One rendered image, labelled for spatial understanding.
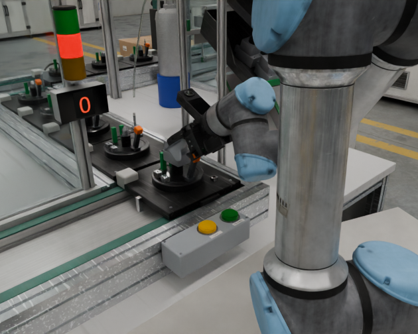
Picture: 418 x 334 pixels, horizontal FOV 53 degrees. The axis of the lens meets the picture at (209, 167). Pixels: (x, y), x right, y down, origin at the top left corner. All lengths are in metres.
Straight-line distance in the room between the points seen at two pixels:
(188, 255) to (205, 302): 0.11
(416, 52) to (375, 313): 0.35
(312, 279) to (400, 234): 0.65
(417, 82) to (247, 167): 4.31
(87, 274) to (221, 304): 0.28
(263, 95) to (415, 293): 0.42
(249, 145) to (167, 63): 1.24
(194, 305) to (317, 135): 0.53
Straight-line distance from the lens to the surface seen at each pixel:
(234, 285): 0.95
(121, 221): 1.08
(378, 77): 0.63
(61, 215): 1.09
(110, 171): 1.20
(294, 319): 0.59
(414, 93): 5.04
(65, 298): 0.86
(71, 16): 0.98
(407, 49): 0.57
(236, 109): 0.81
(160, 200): 1.04
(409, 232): 1.21
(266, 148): 0.79
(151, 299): 0.93
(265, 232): 1.11
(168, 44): 1.96
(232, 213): 0.98
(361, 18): 0.47
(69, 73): 1.00
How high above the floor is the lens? 1.51
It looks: 27 degrees down
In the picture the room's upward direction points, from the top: 1 degrees counter-clockwise
